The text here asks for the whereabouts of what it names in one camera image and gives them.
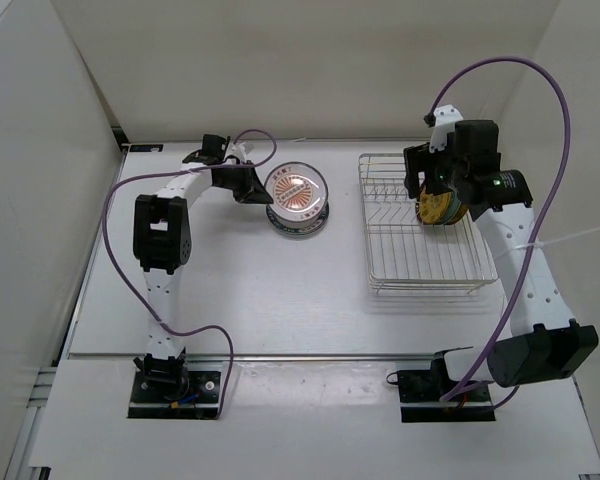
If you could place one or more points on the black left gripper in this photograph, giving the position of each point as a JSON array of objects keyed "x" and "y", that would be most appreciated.
[{"x": 257, "y": 192}]

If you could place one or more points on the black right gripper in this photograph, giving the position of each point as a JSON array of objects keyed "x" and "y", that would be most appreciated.
[{"x": 420, "y": 159}]

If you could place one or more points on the white plate orange sunburst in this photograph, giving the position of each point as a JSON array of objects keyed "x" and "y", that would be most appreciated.
[{"x": 299, "y": 191}]

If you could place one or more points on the teal blue patterned plate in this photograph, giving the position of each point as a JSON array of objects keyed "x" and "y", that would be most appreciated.
[{"x": 455, "y": 210}]

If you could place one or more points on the green rimmed white plate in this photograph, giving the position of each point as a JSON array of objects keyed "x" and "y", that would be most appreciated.
[{"x": 298, "y": 231}]

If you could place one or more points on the yellow patterned plate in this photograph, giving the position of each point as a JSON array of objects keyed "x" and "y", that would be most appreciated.
[{"x": 434, "y": 209}]

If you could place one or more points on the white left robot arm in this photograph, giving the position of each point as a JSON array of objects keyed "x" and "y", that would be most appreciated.
[{"x": 162, "y": 244}]

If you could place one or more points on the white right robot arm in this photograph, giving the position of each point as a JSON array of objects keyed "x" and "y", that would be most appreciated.
[{"x": 538, "y": 338}]

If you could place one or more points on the yellow brown rear plate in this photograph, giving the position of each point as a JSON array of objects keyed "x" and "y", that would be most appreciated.
[{"x": 461, "y": 212}]

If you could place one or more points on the white zip tie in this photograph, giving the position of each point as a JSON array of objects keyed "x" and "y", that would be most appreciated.
[{"x": 542, "y": 243}]

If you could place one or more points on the black XDOF label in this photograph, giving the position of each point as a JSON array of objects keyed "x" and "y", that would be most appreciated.
[{"x": 146, "y": 148}]

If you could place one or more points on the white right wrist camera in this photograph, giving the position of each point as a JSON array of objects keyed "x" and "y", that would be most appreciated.
[{"x": 442, "y": 121}]

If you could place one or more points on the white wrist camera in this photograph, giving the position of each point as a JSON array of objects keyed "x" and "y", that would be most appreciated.
[
  {"x": 241, "y": 151},
  {"x": 442, "y": 121}
]

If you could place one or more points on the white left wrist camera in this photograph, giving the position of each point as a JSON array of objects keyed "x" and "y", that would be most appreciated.
[{"x": 241, "y": 151}]

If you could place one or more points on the silver wire dish rack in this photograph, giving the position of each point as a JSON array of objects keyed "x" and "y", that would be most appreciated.
[{"x": 404, "y": 255}]

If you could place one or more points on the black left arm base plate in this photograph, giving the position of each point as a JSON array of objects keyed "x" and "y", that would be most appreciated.
[{"x": 196, "y": 399}]

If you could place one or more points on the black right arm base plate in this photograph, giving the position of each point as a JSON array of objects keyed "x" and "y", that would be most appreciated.
[{"x": 419, "y": 400}]

